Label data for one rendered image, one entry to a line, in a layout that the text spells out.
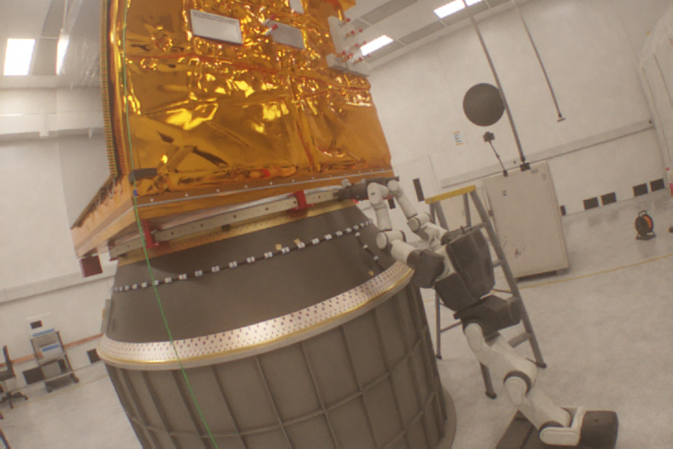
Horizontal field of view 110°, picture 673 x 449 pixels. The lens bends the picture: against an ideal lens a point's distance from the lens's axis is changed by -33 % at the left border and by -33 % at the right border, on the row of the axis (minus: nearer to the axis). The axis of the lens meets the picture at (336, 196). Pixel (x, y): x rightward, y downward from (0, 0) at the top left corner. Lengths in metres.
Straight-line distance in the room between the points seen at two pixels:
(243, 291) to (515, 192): 3.88
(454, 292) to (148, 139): 1.43
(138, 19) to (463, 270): 1.79
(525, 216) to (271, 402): 3.98
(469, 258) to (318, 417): 0.96
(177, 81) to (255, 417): 1.46
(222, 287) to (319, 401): 0.64
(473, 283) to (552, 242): 3.30
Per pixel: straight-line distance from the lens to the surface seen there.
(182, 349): 1.54
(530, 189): 4.73
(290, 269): 1.55
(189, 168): 1.43
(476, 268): 1.58
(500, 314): 1.65
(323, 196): 1.82
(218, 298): 1.53
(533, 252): 4.88
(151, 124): 1.42
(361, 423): 1.75
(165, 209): 1.39
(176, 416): 1.76
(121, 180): 1.42
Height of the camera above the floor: 1.59
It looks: 3 degrees up
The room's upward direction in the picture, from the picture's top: 15 degrees counter-clockwise
